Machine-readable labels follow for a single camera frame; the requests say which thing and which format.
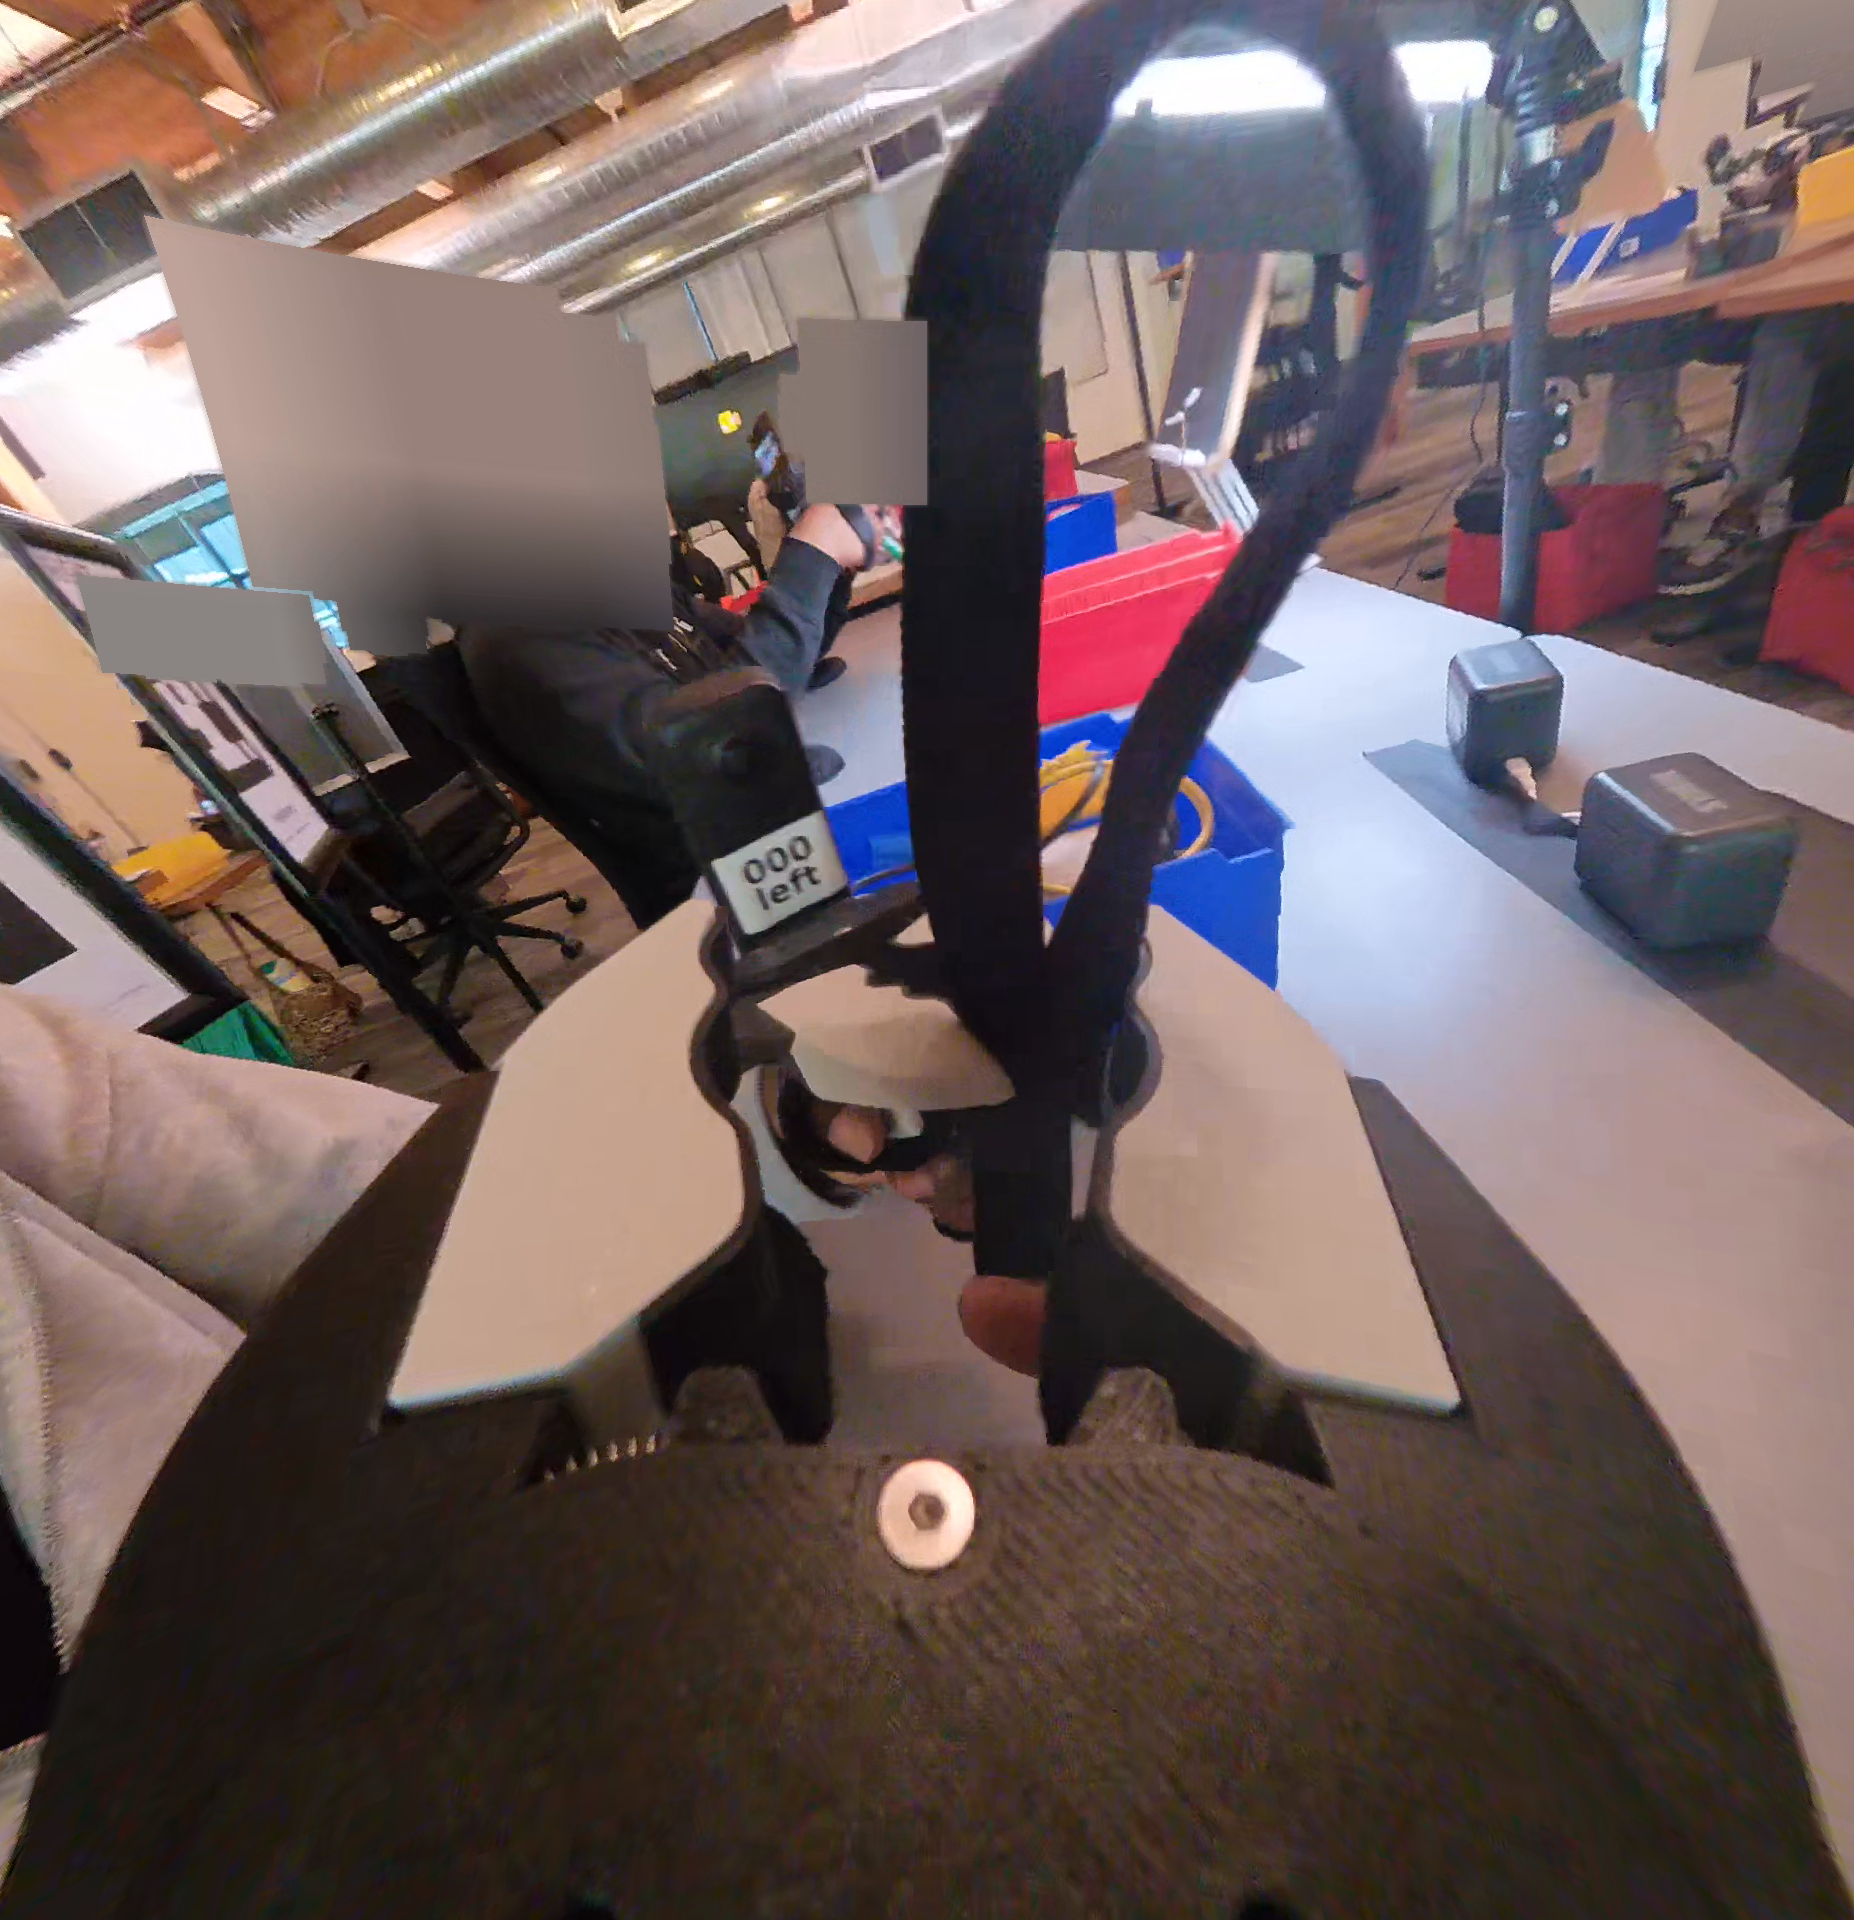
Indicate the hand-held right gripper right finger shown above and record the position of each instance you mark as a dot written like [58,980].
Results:
[1256,1187]

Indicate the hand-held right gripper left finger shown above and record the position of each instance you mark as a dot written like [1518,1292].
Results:
[584,1139]

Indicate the grey desk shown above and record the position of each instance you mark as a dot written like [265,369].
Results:
[1466,1080]

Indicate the dark desk mat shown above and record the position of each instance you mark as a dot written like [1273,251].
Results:
[1813,989]

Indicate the person's left hand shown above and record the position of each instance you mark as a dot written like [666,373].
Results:
[943,1202]

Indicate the blue plastic bin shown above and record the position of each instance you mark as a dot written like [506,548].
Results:
[1244,885]

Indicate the wicker basket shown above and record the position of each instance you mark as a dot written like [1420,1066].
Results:
[310,1013]

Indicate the black office chair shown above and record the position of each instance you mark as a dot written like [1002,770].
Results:
[446,856]

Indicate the red plastic bin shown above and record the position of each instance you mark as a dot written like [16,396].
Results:
[1115,629]

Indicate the small blue bin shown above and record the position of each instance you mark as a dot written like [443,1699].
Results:
[1081,529]

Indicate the person's grey hoodie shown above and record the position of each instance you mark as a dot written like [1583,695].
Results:
[134,1187]

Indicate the patterned board on easel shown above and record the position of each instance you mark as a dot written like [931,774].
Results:
[253,764]

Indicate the large grey cube device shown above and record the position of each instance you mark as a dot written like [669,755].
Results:
[1678,856]

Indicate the small grey cube device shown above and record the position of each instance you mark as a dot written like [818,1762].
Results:
[1499,699]

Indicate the black framed board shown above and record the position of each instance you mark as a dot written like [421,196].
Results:
[27,915]

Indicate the white leaning panel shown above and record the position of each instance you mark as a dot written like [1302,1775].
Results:
[1219,361]

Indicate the red bag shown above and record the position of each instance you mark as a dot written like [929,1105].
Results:
[1836,593]
[1595,556]

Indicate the black tripod stand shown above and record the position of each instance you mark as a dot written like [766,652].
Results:
[1536,376]

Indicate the wooden workbench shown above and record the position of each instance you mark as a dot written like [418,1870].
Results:
[1691,293]

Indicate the yellow box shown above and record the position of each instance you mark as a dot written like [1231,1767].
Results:
[1846,180]

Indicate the silver ventilation duct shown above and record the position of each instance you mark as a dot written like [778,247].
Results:
[446,121]

